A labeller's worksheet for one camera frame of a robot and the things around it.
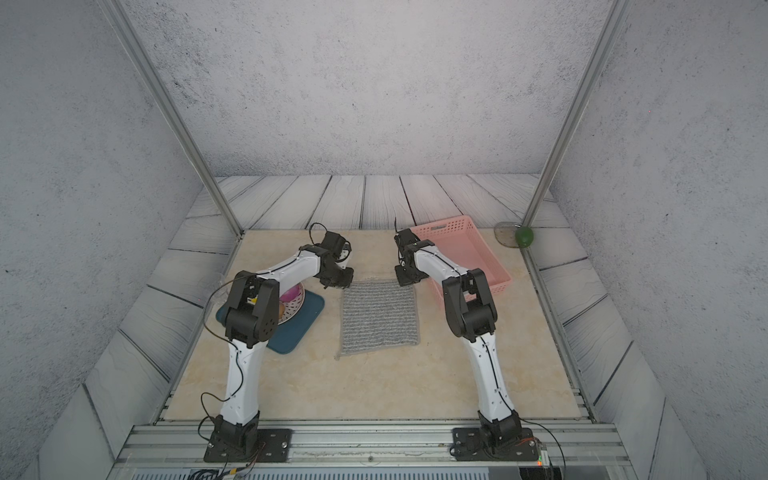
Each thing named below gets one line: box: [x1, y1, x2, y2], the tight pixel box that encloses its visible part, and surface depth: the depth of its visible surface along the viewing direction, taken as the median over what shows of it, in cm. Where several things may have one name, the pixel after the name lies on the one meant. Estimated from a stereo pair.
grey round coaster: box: [494, 221, 520, 248], surface depth 123 cm
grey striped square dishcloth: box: [335, 279, 420, 361], surface depth 98 cm
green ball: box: [515, 226, 534, 248], surface depth 117 cm
